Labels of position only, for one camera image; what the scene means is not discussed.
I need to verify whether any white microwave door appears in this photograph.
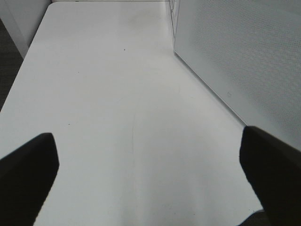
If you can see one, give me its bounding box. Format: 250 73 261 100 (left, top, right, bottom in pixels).
174 0 301 149

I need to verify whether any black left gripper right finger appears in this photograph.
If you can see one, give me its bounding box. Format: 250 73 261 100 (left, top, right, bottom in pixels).
239 126 301 226

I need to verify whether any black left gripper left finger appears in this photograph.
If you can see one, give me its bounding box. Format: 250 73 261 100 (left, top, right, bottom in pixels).
0 133 59 226

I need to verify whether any white microwave oven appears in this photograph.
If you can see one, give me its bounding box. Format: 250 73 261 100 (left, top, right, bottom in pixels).
167 0 181 49

